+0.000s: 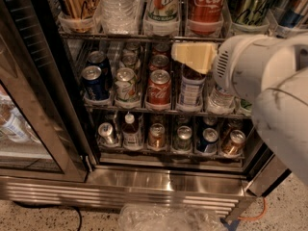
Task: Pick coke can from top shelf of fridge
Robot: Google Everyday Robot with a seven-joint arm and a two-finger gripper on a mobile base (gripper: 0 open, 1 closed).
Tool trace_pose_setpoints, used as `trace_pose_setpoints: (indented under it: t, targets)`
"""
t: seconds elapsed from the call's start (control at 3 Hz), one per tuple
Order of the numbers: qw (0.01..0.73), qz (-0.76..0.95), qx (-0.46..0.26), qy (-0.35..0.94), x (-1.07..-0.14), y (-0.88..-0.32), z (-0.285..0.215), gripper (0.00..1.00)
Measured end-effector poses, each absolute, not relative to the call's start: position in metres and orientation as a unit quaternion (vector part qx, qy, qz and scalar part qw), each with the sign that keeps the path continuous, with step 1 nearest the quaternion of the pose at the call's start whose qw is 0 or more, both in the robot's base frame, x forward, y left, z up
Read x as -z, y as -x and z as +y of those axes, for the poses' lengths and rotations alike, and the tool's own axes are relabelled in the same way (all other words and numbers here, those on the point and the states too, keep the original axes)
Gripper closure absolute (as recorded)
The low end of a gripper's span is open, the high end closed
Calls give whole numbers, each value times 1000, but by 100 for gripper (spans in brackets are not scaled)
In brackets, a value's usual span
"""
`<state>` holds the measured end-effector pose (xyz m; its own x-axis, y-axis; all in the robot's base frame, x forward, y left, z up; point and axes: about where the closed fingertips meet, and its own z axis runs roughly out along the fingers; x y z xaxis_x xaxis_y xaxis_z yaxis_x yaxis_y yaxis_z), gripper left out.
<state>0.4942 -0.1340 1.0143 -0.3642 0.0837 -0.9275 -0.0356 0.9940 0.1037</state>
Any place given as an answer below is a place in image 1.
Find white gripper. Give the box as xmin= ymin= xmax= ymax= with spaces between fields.
xmin=171 ymin=33 xmax=308 ymax=101

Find red coca-cola can top shelf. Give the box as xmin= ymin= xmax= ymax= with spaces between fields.
xmin=188 ymin=0 xmax=224 ymax=35

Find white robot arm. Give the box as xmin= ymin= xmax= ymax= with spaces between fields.
xmin=171 ymin=34 xmax=308 ymax=184

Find iced tea bottle middle shelf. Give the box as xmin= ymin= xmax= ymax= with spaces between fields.
xmin=179 ymin=65 xmax=205 ymax=107

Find iced tea bottle shelf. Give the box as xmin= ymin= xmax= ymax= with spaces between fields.
xmin=122 ymin=113 xmax=142 ymax=151
xmin=179 ymin=65 xmax=205 ymax=107

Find red coke can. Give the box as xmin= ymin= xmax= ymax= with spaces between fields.
xmin=147 ymin=70 xmax=171 ymax=105
xmin=149 ymin=55 xmax=170 ymax=71

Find water bottle middle shelf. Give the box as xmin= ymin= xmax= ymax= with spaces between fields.
xmin=208 ymin=84 xmax=234 ymax=115

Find red coke can middle front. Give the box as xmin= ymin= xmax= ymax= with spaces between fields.
xmin=147 ymin=70 xmax=171 ymax=105

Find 7up can top shelf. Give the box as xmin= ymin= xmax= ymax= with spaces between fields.
xmin=146 ymin=0 xmax=179 ymax=22

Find green can middle shelf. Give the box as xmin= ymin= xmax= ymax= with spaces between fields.
xmin=240 ymin=99 xmax=252 ymax=111

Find green black can top shelf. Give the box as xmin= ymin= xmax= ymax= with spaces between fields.
xmin=233 ymin=0 xmax=271 ymax=26

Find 7up can middle front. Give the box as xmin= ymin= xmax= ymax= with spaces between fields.
xmin=115 ymin=67 xmax=138 ymax=102

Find blue can bottom shelf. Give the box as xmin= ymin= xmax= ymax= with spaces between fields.
xmin=197 ymin=128 xmax=218 ymax=154

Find copper can bottom shelf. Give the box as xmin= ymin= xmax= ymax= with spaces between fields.
xmin=148 ymin=123 xmax=166 ymax=150

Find green can bottom shelf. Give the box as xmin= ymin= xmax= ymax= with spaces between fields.
xmin=173 ymin=125 xmax=193 ymax=153

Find gold can bottom shelf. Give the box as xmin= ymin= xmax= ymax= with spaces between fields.
xmin=221 ymin=130 xmax=246 ymax=156

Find gold can shelf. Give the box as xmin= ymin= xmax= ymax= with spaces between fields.
xmin=221 ymin=130 xmax=246 ymax=156
xmin=60 ymin=0 xmax=99 ymax=33

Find clear water bottle top shelf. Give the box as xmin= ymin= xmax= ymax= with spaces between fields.
xmin=100 ymin=0 xmax=140 ymax=35

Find blue pepsi can rear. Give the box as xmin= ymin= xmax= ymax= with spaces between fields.
xmin=87 ymin=51 xmax=113 ymax=82

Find blue pepsi can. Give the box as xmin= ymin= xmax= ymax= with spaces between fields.
xmin=82 ymin=65 xmax=108 ymax=100
xmin=87 ymin=51 xmax=113 ymax=82

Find iced tea bottle bottom shelf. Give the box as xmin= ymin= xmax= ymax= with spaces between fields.
xmin=122 ymin=113 xmax=142 ymax=151

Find blue pepsi can front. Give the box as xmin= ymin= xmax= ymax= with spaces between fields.
xmin=82 ymin=65 xmax=108 ymax=100

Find silver can bottom shelf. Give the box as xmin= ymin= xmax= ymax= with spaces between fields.
xmin=98 ymin=122 xmax=117 ymax=145

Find gold can top shelf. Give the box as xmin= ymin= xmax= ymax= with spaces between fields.
xmin=60 ymin=0 xmax=99 ymax=33

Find open fridge door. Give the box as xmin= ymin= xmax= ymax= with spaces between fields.
xmin=245 ymin=155 xmax=291 ymax=197

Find stainless steel fridge base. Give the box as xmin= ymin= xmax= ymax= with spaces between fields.
xmin=0 ymin=167 xmax=256 ymax=220

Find closed glass fridge door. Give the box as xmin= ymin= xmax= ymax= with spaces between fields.
xmin=0 ymin=0 xmax=93 ymax=183

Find clear plastic bag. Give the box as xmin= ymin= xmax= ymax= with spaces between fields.
xmin=118 ymin=204 xmax=228 ymax=231

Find orange cable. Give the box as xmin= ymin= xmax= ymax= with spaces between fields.
xmin=237 ymin=195 xmax=268 ymax=222

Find black cable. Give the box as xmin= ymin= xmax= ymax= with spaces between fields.
xmin=13 ymin=200 xmax=83 ymax=231

